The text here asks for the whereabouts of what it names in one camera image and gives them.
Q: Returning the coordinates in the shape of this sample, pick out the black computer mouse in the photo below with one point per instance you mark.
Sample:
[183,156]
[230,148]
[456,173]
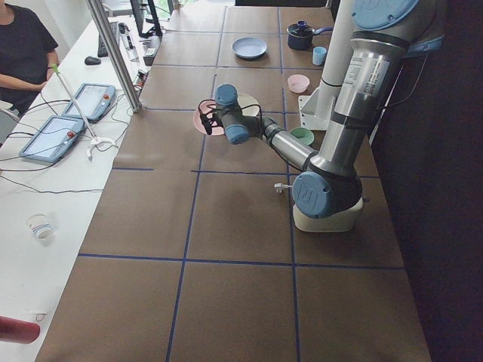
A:
[92,61]

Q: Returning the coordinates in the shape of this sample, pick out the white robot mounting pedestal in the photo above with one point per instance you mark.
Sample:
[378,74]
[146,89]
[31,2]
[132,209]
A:
[315,110]

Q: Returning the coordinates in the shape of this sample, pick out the light blue cup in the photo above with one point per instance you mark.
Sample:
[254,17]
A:
[319,54]

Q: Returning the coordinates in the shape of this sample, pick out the lower blue teach pendant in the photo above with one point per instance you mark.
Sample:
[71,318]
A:
[53,140]

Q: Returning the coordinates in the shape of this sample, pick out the blue teach pendant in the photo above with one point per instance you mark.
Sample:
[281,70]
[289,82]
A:
[95,100]
[53,140]

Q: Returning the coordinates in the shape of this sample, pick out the white grabber stick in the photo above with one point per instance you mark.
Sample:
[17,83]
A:
[95,139]

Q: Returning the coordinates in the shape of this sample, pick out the red cylinder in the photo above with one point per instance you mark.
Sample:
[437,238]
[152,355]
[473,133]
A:
[18,331]

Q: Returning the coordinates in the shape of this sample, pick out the pink bowl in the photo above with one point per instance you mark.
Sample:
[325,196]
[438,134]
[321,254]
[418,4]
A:
[298,83]

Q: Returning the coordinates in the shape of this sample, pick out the upper blue teach pendant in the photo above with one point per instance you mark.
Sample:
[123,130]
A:
[95,100]

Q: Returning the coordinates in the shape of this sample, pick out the cream plate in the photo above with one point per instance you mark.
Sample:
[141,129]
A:
[249,105]

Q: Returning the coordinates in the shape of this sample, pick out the green bowl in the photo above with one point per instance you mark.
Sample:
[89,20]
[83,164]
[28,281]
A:
[304,135]

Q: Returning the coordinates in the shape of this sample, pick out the aluminium frame post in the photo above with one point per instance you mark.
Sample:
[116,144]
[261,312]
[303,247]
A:
[102,23]

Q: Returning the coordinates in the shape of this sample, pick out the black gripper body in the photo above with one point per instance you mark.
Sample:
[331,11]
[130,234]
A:
[207,121]

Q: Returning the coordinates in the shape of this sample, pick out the dark blue saucepan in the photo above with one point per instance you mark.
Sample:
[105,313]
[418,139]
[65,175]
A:
[300,35]

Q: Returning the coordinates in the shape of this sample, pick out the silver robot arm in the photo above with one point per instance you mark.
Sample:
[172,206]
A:
[369,40]

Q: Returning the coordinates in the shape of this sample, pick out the blue plate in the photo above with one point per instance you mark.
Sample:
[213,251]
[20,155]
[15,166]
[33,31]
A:
[249,48]

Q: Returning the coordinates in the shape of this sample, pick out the pink plate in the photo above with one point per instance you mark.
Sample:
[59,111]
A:
[205,124]

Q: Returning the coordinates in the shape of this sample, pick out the black keyboard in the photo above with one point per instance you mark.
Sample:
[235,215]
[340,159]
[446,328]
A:
[102,49]

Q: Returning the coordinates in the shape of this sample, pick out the person in black shirt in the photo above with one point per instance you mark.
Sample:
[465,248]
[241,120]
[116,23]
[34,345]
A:
[28,56]

